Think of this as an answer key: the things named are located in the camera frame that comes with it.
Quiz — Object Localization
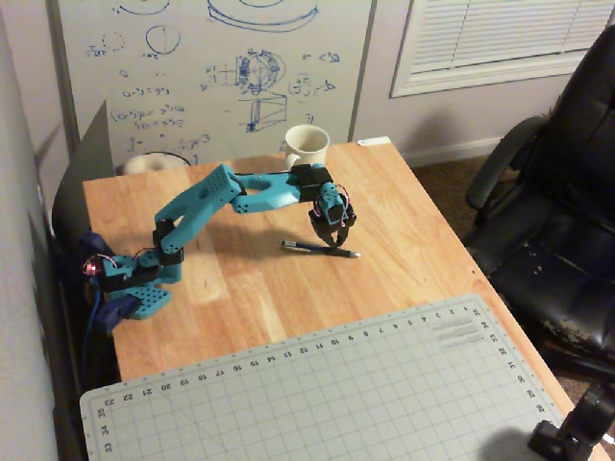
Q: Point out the white round spool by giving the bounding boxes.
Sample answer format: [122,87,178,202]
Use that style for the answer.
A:
[123,152,192,176]

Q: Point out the controller board with red light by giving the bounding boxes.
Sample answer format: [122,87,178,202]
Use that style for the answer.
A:
[82,255,119,280]

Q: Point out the blue cable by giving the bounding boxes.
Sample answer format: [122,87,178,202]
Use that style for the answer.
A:
[83,286,105,381]

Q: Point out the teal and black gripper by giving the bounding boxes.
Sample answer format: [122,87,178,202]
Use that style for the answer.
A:
[309,182,359,250]

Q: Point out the dark grey flat panel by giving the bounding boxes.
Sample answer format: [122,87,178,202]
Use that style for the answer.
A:
[50,99,117,241]

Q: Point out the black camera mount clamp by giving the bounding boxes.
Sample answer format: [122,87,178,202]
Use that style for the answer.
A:
[528,382,615,461]

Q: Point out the whiteboard with blue drawings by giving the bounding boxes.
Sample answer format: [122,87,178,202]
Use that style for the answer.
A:
[45,0,380,168]

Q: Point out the black leather office chair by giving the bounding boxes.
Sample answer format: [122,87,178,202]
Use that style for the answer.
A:
[462,20,615,381]

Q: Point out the grey gridded cutting mat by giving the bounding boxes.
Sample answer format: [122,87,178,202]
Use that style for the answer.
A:
[78,293,569,461]

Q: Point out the white window blinds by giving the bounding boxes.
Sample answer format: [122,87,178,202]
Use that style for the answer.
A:
[389,0,615,99]

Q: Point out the white ceramic mug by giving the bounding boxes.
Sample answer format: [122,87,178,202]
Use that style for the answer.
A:
[279,124,332,173]

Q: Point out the dark blue pen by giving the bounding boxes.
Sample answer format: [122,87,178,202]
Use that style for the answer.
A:
[281,239,362,259]

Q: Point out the dark blue table clamp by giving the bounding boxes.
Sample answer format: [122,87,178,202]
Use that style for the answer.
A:
[78,230,115,271]
[90,294,141,336]

